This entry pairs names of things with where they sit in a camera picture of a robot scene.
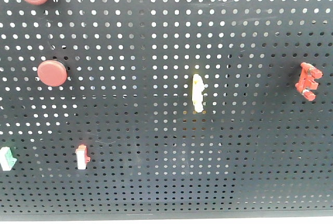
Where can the red toggle switch block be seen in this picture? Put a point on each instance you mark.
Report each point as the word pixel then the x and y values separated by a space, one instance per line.
pixel 307 82

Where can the lower red mushroom button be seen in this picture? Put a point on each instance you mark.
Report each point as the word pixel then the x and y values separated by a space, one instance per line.
pixel 52 73

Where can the black perforated pegboard panel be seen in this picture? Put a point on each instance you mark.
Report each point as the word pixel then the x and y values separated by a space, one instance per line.
pixel 258 148

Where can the yellow toggle switch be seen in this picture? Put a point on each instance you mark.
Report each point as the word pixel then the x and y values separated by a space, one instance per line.
pixel 197 90

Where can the red-white rocker switch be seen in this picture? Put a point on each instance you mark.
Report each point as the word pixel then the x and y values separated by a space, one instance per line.
pixel 82 157

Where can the green-white rocker switch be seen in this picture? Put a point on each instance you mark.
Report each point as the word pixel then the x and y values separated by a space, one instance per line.
pixel 7 159

